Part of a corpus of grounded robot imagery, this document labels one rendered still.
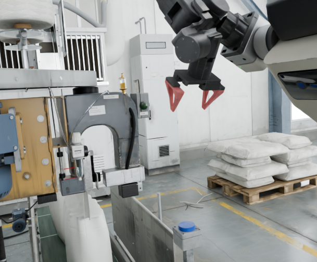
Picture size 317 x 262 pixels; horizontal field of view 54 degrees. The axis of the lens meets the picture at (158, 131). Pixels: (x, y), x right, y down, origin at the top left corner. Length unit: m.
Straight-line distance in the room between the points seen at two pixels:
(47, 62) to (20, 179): 2.31
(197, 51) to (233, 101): 5.68
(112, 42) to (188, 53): 3.63
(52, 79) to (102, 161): 3.01
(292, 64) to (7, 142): 0.66
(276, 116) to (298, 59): 6.18
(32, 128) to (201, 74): 0.57
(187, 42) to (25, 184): 0.69
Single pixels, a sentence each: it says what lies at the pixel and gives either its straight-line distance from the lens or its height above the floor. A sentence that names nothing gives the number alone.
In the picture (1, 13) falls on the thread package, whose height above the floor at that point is 1.54.
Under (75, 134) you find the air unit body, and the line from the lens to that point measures 1.01.
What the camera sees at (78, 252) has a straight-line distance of 1.48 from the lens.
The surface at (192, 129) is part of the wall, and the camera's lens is 5.86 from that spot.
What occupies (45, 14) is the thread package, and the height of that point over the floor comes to 1.55.
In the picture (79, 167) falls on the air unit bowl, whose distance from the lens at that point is 1.03.
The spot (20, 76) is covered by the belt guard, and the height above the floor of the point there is 1.40.
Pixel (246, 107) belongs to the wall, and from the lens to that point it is 6.52.
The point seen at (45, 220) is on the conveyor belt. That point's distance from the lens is 2.70.
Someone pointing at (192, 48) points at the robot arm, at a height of 1.42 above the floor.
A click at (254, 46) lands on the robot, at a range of 0.88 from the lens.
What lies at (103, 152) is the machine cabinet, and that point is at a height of 0.61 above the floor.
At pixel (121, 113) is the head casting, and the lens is 1.09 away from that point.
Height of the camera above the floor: 1.34
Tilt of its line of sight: 8 degrees down
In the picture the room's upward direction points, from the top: 4 degrees counter-clockwise
